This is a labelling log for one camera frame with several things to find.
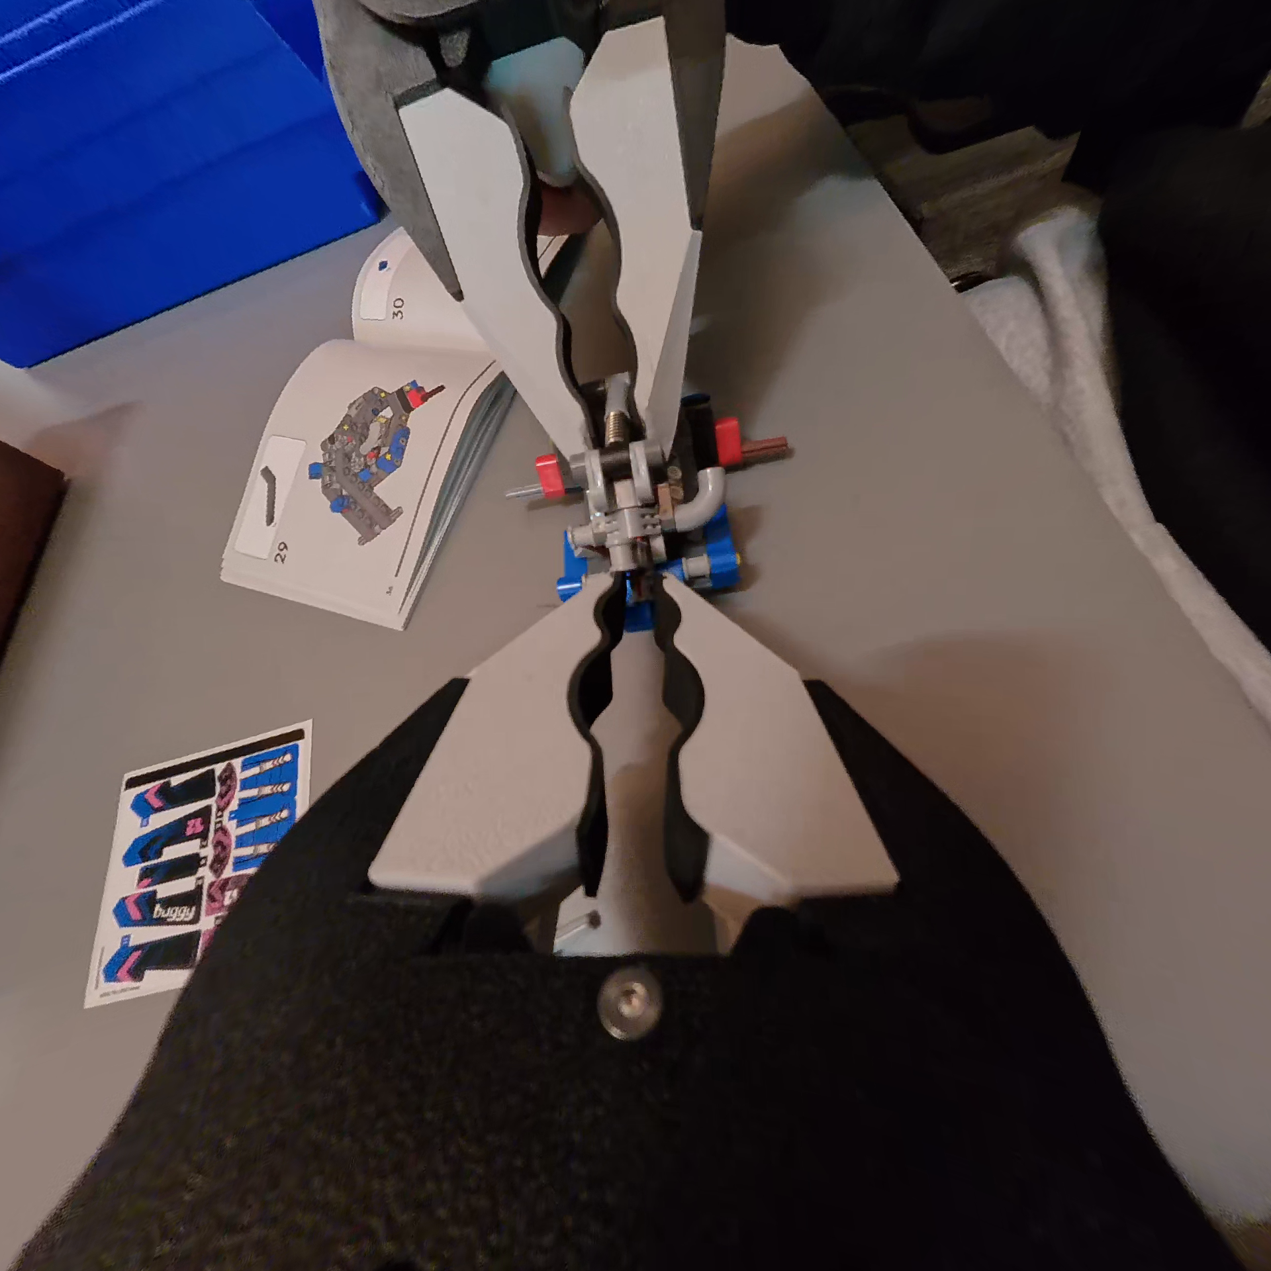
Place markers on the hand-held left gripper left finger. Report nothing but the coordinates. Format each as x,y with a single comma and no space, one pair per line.
477,793

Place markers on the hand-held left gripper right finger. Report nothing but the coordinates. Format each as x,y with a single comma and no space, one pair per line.
784,793

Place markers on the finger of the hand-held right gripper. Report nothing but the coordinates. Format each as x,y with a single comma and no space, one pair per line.
645,198
477,219

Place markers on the partly built lego buggy model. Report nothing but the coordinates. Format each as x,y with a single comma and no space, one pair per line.
635,495

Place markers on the lego instruction booklet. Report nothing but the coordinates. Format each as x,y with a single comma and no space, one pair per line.
328,476

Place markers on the lego sticker sheet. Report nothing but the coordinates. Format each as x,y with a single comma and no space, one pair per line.
169,873

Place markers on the person's right hand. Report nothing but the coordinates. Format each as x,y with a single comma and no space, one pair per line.
569,211

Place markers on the blue plastic storage bin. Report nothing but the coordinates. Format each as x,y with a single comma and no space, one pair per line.
150,178

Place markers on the white fuzzy cloth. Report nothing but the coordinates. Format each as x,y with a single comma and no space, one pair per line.
1073,327

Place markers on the person's black clothing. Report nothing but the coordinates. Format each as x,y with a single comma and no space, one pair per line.
1202,397

